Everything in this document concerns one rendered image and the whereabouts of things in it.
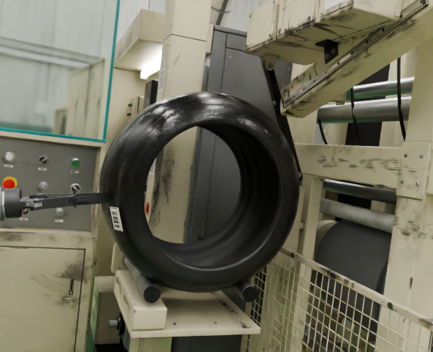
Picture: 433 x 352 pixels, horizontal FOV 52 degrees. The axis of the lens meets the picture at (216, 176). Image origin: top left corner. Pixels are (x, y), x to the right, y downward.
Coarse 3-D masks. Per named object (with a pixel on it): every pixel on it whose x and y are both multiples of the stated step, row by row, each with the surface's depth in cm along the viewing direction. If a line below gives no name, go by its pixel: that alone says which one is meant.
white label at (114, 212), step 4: (112, 208) 111; (116, 208) 110; (112, 212) 112; (116, 212) 110; (112, 216) 112; (116, 216) 111; (112, 220) 113; (116, 220) 111; (120, 220) 110; (116, 224) 112; (120, 224) 110; (116, 228) 112; (120, 228) 111
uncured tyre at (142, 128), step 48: (192, 96) 117; (144, 144) 111; (240, 144) 148; (288, 144) 128; (144, 192) 111; (240, 192) 152; (288, 192) 125; (144, 240) 113; (240, 240) 148; (192, 288) 121
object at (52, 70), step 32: (0, 0) 162; (32, 0) 166; (64, 0) 169; (96, 0) 173; (0, 32) 163; (32, 32) 167; (64, 32) 170; (96, 32) 174; (0, 64) 164; (32, 64) 168; (64, 64) 171; (96, 64) 175; (0, 96) 165; (32, 96) 169; (64, 96) 172; (96, 96) 177; (0, 128) 165; (32, 128) 170; (64, 128) 174; (96, 128) 178
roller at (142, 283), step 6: (126, 258) 144; (126, 264) 142; (132, 270) 133; (132, 276) 132; (138, 276) 126; (144, 276) 124; (138, 282) 123; (144, 282) 119; (150, 282) 118; (144, 288) 116; (150, 288) 115; (156, 288) 116; (144, 294) 115; (150, 294) 115; (156, 294) 116; (150, 300) 115; (156, 300) 116
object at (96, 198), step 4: (96, 192) 119; (100, 192) 119; (76, 196) 116; (92, 196) 118; (96, 196) 118; (100, 196) 119; (92, 200) 118; (96, 200) 118; (100, 200) 119; (76, 204) 117; (80, 204) 117; (84, 204) 117; (88, 204) 118
